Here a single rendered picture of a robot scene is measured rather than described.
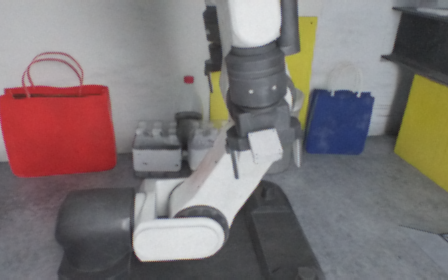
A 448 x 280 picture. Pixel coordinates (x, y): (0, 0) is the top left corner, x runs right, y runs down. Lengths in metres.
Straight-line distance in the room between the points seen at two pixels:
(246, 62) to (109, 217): 0.52
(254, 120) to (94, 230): 0.48
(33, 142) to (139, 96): 0.47
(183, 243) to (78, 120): 0.88
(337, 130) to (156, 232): 1.23
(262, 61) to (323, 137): 1.39
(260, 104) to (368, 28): 1.50
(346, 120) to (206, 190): 1.15
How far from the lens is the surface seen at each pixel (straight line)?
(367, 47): 2.06
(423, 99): 1.96
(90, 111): 1.63
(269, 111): 0.59
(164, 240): 0.89
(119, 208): 0.91
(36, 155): 1.73
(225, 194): 0.89
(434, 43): 2.05
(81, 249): 0.96
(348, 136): 1.95
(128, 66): 1.73
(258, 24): 0.52
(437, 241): 1.55
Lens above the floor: 0.87
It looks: 26 degrees down
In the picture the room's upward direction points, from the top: 3 degrees clockwise
